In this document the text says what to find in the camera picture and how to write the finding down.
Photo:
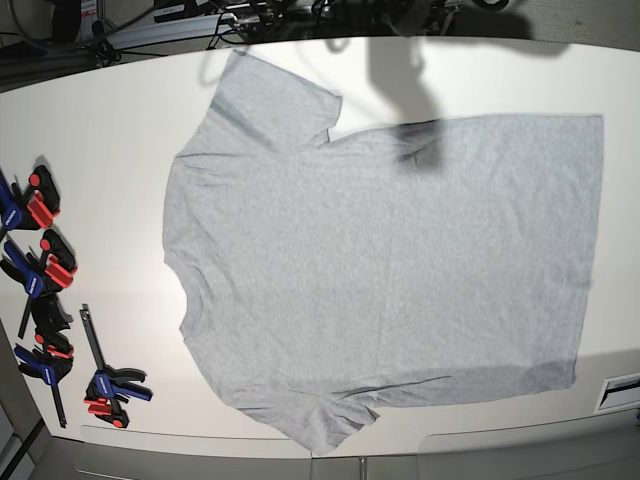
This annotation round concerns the grey T-shirt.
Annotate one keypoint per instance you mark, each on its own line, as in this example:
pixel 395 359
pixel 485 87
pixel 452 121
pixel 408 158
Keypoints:
pixel 437 263

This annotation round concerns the loose blue red bar clamp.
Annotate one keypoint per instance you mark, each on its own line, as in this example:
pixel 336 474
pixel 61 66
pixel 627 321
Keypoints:
pixel 110 388

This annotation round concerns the top blue red bar clamp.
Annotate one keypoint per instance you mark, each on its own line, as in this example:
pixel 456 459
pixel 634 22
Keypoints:
pixel 33 208

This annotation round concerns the white label sticker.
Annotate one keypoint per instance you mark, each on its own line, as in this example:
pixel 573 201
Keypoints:
pixel 618 392

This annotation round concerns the aluminium frame rail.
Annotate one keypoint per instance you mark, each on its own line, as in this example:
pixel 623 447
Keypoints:
pixel 173 31

